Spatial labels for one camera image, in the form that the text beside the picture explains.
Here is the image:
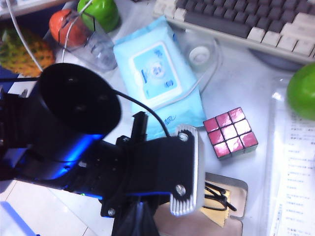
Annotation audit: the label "grey suede glasses case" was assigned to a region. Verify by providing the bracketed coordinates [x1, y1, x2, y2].
[152, 172, 249, 236]

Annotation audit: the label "orange tangerine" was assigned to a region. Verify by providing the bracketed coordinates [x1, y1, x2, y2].
[48, 9, 87, 47]

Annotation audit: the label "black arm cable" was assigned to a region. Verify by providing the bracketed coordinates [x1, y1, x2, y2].
[115, 90, 172, 137]

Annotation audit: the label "paper documents in clear sleeve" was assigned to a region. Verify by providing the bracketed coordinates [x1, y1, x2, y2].
[267, 73, 315, 236]

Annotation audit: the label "green pepper toy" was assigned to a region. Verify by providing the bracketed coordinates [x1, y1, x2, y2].
[77, 0, 121, 32]

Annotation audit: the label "light blue wet wipes pack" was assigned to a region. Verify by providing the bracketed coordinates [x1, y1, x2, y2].
[113, 15, 206, 141]

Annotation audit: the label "Rubik's cube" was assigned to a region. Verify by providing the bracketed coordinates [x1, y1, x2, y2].
[203, 107, 259, 162]

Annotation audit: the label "clear acrylic container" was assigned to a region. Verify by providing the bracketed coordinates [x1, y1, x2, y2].
[59, 8, 118, 72]

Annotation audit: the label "white and grey keyboard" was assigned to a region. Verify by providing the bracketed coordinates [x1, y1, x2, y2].
[152, 0, 315, 66]

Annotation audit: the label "yellow green textured fruit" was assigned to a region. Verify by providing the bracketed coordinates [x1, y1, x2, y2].
[0, 28, 56, 77]

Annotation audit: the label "black frame glasses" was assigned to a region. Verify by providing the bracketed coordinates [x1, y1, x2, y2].
[203, 180, 238, 212]

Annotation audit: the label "green apple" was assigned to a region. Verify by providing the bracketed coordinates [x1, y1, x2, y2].
[286, 62, 315, 121]

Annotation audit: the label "yellow cleaning cloth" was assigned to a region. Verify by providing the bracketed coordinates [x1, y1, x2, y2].
[200, 189, 233, 228]

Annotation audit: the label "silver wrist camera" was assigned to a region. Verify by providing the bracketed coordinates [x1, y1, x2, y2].
[168, 124, 206, 217]

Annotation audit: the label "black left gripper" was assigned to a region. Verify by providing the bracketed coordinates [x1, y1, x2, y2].
[65, 112, 198, 236]

